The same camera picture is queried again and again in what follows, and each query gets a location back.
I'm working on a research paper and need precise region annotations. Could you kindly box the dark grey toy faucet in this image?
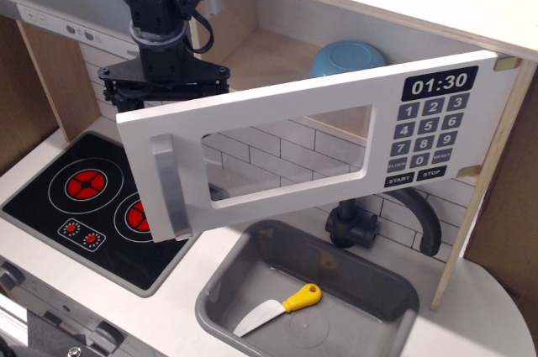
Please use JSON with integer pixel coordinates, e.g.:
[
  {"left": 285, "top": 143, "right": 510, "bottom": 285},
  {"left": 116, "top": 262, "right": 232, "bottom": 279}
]
[{"left": 324, "top": 186, "right": 442, "bottom": 257}]

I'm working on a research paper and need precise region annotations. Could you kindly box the wooden microwave cabinet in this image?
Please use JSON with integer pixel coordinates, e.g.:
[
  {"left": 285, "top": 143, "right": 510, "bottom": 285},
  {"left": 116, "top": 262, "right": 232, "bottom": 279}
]
[{"left": 184, "top": 0, "right": 538, "bottom": 312}]

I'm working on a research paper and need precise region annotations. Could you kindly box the grey range hood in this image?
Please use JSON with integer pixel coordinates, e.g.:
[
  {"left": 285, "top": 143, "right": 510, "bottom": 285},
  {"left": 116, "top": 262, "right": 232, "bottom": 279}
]
[{"left": 1, "top": 0, "right": 139, "bottom": 60}]

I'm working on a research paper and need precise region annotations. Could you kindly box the black toy stove top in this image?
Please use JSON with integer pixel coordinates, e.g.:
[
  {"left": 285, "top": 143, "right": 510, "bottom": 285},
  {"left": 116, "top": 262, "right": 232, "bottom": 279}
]
[{"left": 1, "top": 132, "right": 194, "bottom": 297}]

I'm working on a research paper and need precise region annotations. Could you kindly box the yellow handled toy knife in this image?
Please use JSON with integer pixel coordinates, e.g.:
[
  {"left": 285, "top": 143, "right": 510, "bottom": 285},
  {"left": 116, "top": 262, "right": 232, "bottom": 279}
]
[{"left": 233, "top": 283, "right": 323, "bottom": 337}]

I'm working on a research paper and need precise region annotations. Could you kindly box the grey toy sink basin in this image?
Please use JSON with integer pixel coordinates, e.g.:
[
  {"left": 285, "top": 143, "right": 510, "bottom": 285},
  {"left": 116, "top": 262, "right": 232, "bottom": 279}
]
[{"left": 195, "top": 220, "right": 419, "bottom": 356}]

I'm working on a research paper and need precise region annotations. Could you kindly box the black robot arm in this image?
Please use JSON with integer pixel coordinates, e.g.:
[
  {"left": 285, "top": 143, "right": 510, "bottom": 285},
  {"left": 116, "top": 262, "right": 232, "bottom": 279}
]
[{"left": 98, "top": 0, "right": 230, "bottom": 113}]

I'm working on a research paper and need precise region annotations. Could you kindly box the grey microwave door handle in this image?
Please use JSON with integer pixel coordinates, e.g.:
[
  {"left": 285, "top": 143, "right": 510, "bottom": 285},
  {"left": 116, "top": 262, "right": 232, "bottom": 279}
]
[{"left": 150, "top": 134, "right": 193, "bottom": 240}]

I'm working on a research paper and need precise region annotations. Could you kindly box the white microwave door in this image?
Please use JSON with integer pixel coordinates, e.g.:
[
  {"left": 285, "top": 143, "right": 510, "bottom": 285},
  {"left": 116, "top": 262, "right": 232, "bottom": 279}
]
[{"left": 116, "top": 50, "right": 504, "bottom": 241}]

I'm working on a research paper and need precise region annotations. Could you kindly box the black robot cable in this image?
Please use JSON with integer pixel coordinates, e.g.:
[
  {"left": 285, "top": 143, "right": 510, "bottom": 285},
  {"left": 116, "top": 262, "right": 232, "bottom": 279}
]
[{"left": 182, "top": 8, "right": 214, "bottom": 55}]

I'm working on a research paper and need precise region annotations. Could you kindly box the light blue bowl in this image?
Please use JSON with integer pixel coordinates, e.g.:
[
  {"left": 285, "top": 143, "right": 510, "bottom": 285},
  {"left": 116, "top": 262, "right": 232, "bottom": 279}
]
[{"left": 310, "top": 40, "right": 387, "bottom": 78}]

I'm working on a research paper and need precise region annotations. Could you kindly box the grey oven control panel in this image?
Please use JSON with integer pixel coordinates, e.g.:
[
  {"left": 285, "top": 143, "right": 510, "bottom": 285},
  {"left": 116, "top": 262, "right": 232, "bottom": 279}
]
[{"left": 1, "top": 259, "right": 160, "bottom": 356}]

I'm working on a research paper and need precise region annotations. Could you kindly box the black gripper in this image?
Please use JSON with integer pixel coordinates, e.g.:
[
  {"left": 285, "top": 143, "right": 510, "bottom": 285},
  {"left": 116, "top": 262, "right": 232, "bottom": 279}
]
[{"left": 98, "top": 44, "right": 230, "bottom": 113}]

